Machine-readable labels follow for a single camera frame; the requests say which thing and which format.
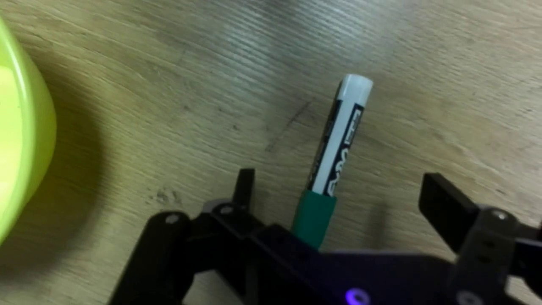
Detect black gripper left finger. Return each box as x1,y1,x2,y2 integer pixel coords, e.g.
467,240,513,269
106,167,330,305

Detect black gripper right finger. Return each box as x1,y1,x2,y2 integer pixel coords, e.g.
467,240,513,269
418,171,542,305

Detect white marker with green cap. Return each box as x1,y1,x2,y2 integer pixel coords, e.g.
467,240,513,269
289,73,376,250

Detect lime green plastic bowl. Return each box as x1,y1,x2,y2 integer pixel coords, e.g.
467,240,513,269
0,15,59,245

